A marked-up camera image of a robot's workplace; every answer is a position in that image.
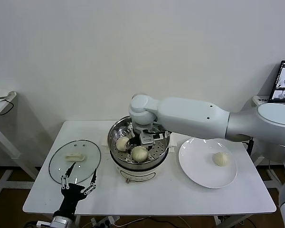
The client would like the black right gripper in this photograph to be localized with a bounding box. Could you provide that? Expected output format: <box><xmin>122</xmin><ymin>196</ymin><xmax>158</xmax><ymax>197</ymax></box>
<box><xmin>124</xmin><ymin>129</ymin><xmax>157</xmax><ymax>152</ymax></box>

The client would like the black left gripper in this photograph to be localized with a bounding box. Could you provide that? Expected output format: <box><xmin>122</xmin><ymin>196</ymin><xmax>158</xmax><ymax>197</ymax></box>
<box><xmin>54</xmin><ymin>161</ymin><xmax>98</xmax><ymax>212</ymax></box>

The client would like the white steamed baozi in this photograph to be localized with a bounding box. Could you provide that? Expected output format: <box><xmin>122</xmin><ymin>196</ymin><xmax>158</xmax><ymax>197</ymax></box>
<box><xmin>131</xmin><ymin>146</ymin><xmax>149</xmax><ymax>162</ymax></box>
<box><xmin>115</xmin><ymin>137</ymin><xmax>130</xmax><ymax>152</ymax></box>
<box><xmin>212</xmin><ymin>152</ymin><xmax>232</xmax><ymax>167</ymax></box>

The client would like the round glass pot lid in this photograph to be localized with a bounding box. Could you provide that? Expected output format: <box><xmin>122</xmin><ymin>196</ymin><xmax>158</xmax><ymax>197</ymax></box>
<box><xmin>48</xmin><ymin>140</ymin><xmax>102</xmax><ymax>185</ymax></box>

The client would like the stainless steel steamer basket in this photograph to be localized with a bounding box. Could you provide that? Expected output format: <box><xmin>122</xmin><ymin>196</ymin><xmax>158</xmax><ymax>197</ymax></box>
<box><xmin>107</xmin><ymin>115</ymin><xmax>171</xmax><ymax>167</ymax></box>

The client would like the cream electric cooker base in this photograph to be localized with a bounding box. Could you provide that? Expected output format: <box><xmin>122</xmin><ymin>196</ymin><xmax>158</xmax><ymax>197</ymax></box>
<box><xmin>101</xmin><ymin>133</ymin><xmax>177</xmax><ymax>185</ymax></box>

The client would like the white power strip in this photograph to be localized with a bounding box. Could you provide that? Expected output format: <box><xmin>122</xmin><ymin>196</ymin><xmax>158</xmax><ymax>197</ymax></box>
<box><xmin>90</xmin><ymin>215</ymin><xmax>121</xmax><ymax>228</ymax></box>

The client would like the white round plate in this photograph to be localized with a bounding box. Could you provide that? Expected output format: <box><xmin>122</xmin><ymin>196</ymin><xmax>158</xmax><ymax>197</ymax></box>
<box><xmin>178</xmin><ymin>137</ymin><xmax>238</xmax><ymax>189</ymax></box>

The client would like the white cloth bag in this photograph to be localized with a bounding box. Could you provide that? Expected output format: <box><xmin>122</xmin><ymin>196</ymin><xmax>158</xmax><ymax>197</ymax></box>
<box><xmin>0</xmin><ymin>89</ymin><xmax>17</xmax><ymax>104</ymax></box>

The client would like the grey open laptop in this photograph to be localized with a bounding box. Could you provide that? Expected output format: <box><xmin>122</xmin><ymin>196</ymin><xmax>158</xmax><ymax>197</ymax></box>
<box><xmin>267</xmin><ymin>60</ymin><xmax>285</xmax><ymax>107</ymax></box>

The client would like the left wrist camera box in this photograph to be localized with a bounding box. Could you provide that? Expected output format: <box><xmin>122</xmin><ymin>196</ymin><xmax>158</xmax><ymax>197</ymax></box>
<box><xmin>37</xmin><ymin>215</ymin><xmax>75</xmax><ymax>228</ymax></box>

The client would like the thin black cable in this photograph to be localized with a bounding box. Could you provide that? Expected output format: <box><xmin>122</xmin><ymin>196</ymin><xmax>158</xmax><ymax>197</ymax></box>
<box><xmin>0</xmin><ymin>98</ymin><xmax>15</xmax><ymax>117</ymax></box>

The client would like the black cable with adapter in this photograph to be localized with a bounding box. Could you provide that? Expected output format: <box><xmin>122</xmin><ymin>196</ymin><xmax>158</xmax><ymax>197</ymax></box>
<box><xmin>245</xmin><ymin>139</ymin><xmax>255</xmax><ymax>155</ymax></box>

